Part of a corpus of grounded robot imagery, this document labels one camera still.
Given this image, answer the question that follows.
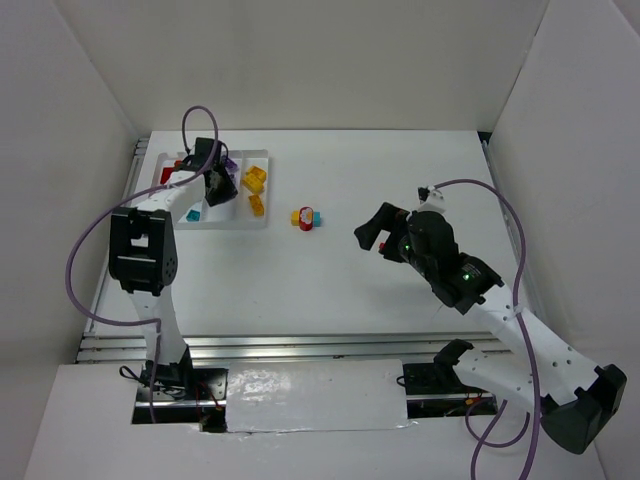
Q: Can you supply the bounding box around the purple lego plate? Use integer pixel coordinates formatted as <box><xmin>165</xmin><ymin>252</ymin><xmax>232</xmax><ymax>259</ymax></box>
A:
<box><xmin>224</xmin><ymin>157</ymin><xmax>238</xmax><ymax>173</ymax></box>

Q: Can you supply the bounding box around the yellow round printed lego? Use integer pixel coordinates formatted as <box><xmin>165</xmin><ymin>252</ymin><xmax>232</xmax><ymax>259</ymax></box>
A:
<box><xmin>242</xmin><ymin>173</ymin><xmax>264</xmax><ymax>195</ymax></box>

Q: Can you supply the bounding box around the yellow lego brick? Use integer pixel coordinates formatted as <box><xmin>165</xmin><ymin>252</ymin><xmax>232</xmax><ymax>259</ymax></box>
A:
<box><xmin>248</xmin><ymin>194</ymin><xmax>265</xmax><ymax>217</ymax></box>
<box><xmin>247</xmin><ymin>165</ymin><xmax>267</xmax><ymax>183</ymax></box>

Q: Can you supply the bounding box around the small teal square lego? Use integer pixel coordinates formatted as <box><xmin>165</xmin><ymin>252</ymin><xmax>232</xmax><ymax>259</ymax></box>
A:
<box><xmin>186</xmin><ymin>210</ymin><xmax>200</xmax><ymax>222</ymax></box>

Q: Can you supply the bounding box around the yellow red blue lego cluster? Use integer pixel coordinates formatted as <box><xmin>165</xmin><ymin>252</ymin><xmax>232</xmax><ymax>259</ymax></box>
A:
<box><xmin>290</xmin><ymin>207</ymin><xmax>322</xmax><ymax>231</ymax></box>

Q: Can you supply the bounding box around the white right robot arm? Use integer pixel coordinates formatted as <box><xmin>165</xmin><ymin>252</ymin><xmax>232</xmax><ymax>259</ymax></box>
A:
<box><xmin>354</xmin><ymin>203</ymin><xmax>627</xmax><ymax>454</ymax></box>

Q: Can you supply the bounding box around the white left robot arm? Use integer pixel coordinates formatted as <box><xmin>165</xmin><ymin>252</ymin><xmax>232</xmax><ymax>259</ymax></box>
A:
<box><xmin>109</xmin><ymin>137</ymin><xmax>237</xmax><ymax>399</ymax></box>

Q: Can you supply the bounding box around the white divided sorting tray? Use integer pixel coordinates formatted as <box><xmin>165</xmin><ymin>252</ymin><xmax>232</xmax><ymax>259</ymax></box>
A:
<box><xmin>175</xmin><ymin>150</ymin><xmax>269</xmax><ymax>230</ymax></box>

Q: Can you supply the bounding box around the yellow lego brick in tray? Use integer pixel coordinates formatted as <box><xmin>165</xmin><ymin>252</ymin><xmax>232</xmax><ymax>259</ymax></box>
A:
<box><xmin>248</xmin><ymin>194</ymin><xmax>265</xmax><ymax>217</ymax></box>

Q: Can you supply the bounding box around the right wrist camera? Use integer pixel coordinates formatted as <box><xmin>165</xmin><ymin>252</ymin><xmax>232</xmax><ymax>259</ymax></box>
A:
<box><xmin>416</xmin><ymin>186</ymin><xmax>446</xmax><ymax>214</ymax></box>

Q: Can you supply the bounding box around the aluminium front rail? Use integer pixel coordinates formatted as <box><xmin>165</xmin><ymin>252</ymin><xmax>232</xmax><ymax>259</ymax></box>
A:
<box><xmin>74</xmin><ymin>333</ymin><xmax>451</xmax><ymax>364</ymax></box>

